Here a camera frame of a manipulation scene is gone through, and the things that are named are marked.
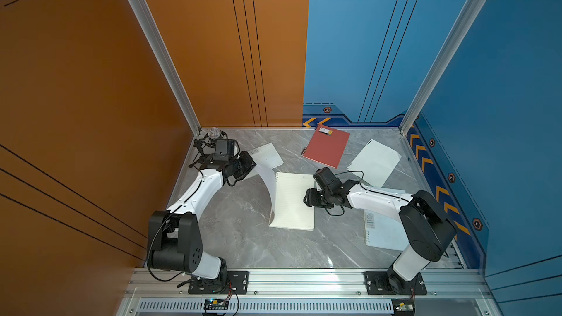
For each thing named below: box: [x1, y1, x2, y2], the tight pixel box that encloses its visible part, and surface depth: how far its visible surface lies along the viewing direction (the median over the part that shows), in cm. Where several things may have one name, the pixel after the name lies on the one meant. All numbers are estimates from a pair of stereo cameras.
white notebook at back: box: [247, 141, 284, 169], surface depth 111 cm
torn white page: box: [346, 138, 402, 188], surface depth 108 cm
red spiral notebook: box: [300, 125, 350, 169], surface depth 116 cm
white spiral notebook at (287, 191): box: [254, 163, 317, 232], surface depth 93 cm
